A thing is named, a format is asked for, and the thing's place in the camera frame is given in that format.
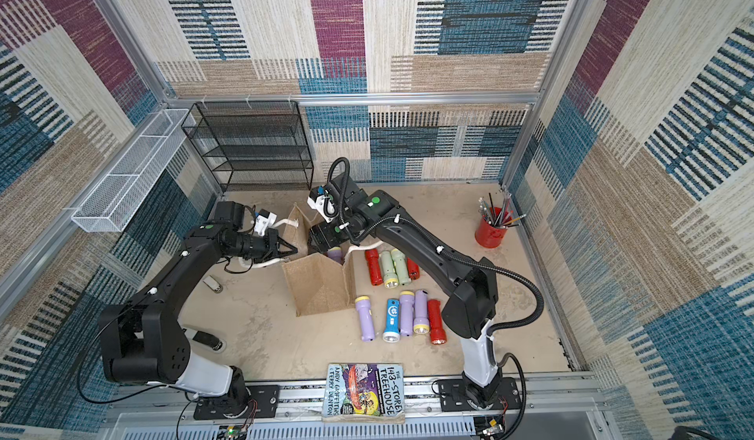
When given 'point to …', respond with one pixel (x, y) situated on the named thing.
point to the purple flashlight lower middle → (406, 299)
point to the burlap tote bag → (317, 285)
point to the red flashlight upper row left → (373, 260)
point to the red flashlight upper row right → (413, 269)
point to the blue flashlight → (392, 329)
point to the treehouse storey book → (363, 393)
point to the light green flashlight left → (390, 275)
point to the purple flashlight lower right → (421, 322)
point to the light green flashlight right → (400, 264)
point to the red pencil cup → (492, 229)
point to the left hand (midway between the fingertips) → (296, 250)
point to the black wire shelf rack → (252, 145)
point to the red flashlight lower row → (437, 334)
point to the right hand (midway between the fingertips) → (328, 240)
